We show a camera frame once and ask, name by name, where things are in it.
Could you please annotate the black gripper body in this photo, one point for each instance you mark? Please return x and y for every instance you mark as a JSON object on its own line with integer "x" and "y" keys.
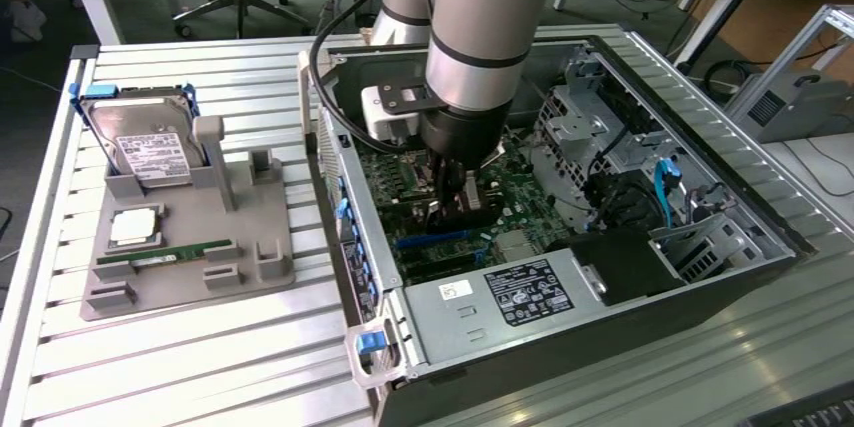
{"x": 467, "y": 132}

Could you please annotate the graphics card with metal bracket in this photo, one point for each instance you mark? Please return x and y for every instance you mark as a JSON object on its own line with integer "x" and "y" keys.
{"x": 463, "y": 219}

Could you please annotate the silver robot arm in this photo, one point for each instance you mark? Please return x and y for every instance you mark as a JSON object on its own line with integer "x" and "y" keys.
{"x": 481, "y": 22}

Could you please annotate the CPU socket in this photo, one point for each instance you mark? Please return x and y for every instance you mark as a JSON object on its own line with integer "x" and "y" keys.
{"x": 422, "y": 174}

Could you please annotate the metal socket cover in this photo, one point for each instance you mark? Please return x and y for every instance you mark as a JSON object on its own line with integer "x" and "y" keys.
{"x": 498, "y": 153}

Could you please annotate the green motherboard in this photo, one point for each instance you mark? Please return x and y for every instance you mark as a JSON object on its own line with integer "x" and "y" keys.
{"x": 527, "y": 197}

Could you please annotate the blue expansion slot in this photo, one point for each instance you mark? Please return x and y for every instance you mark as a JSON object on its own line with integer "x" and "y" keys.
{"x": 430, "y": 239}

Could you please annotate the silver chipset heatsink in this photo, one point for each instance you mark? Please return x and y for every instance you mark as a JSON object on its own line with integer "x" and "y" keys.
{"x": 517, "y": 246}

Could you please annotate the black expansion slot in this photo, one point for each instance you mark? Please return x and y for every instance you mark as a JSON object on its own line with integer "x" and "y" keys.
{"x": 441, "y": 267}

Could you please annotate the small blue slot clip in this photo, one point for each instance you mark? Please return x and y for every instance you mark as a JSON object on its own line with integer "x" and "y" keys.
{"x": 343, "y": 208}

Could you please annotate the silver metal disk bay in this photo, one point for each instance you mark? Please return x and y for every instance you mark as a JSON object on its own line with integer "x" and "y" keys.
{"x": 581, "y": 147}

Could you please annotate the grey power supply with label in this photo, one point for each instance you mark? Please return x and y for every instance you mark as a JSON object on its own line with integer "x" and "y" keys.
{"x": 454, "y": 327}

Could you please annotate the blue case latch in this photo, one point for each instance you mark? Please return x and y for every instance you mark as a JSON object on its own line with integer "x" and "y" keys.
{"x": 370, "y": 343}

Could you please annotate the grey plastic parts rack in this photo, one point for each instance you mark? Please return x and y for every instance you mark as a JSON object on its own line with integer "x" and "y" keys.
{"x": 187, "y": 227}

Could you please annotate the open black PC case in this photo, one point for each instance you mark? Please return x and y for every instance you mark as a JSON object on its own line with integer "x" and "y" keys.
{"x": 467, "y": 392}

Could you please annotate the black office chair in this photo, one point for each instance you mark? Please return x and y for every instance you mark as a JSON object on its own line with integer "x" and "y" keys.
{"x": 243, "y": 7}

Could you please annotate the green RAM stick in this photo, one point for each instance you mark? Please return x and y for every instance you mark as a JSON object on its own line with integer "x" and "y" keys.
{"x": 160, "y": 253}

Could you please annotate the hard disk in blue carrier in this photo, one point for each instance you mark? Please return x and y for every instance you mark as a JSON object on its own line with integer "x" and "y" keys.
{"x": 143, "y": 122}

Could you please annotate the black stand pole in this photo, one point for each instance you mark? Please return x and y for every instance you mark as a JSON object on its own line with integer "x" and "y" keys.
{"x": 732, "y": 2}

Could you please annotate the silver CPU chip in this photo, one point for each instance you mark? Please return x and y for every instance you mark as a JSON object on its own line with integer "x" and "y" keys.
{"x": 134, "y": 227}

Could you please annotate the grey computer tower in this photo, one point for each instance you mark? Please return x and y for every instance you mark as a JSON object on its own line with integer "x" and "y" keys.
{"x": 801, "y": 107}

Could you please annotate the black keyboard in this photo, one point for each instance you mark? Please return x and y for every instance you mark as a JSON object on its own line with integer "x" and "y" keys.
{"x": 814, "y": 417}

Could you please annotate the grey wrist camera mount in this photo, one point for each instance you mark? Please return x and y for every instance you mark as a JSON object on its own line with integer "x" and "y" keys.
{"x": 390, "y": 117}

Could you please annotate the aluminium profile frame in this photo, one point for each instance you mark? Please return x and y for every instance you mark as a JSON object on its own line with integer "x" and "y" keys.
{"x": 834, "y": 17}

